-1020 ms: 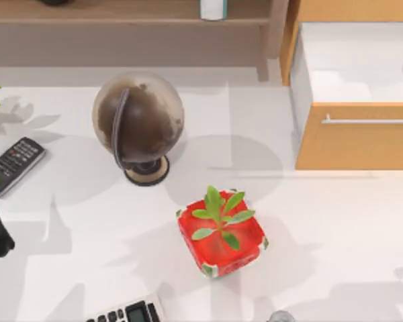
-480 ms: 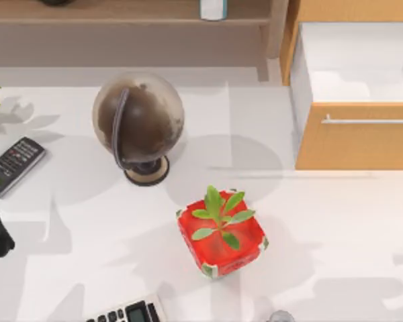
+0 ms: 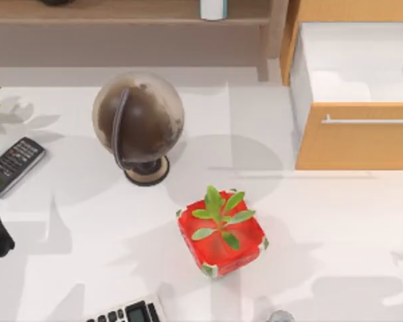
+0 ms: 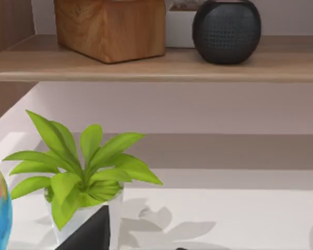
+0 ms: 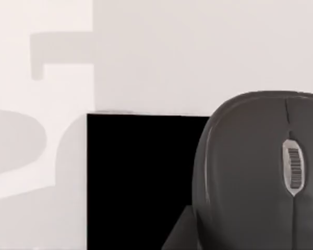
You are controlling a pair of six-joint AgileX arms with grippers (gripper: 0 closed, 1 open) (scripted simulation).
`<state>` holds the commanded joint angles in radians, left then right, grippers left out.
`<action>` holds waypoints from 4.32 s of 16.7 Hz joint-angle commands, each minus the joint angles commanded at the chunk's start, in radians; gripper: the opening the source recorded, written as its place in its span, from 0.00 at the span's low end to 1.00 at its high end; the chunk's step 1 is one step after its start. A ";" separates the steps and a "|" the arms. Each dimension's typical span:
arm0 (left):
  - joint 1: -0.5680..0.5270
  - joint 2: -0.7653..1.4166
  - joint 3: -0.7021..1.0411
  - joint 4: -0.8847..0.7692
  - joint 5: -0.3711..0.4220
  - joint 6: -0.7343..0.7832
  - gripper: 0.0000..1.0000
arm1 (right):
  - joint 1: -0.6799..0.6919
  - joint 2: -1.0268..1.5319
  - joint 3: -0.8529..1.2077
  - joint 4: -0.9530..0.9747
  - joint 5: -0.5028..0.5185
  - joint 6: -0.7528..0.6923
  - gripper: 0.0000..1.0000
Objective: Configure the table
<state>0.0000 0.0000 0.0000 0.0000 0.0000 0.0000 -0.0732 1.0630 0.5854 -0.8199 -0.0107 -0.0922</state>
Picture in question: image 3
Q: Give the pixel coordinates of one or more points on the red square plant pot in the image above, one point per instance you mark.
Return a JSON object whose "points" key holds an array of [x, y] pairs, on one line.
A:
{"points": [[221, 231]]}

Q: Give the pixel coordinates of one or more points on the brown globe on stand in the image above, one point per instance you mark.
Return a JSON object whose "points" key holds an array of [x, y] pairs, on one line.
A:
{"points": [[137, 124]]}

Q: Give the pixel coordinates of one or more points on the wooden open shelf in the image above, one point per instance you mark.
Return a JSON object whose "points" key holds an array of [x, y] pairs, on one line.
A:
{"points": [[127, 33]]}

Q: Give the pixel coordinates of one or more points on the white and blue book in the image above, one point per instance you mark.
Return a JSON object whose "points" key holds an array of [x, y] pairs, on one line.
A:
{"points": [[213, 8]]}

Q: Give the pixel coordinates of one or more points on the pale wooden drawer front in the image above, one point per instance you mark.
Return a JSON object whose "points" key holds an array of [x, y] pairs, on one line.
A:
{"points": [[356, 144]]}

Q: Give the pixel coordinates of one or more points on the white calculator with black keys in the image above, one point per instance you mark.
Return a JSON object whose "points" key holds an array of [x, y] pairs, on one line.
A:
{"points": [[134, 310]]}

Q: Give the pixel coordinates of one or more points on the small grey round object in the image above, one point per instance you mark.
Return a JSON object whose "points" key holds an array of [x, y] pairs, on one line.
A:
{"points": [[280, 317]]}

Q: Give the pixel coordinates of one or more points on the wooden cupboard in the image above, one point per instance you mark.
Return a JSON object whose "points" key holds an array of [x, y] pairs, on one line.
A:
{"points": [[349, 50]]}

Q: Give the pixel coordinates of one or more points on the black remote control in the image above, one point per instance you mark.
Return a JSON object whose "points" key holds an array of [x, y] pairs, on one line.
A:
{"points": [[15, 164]]}

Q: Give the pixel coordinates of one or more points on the dark round object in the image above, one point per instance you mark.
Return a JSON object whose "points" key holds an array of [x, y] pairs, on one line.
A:
{"points": [[57, 1]]}

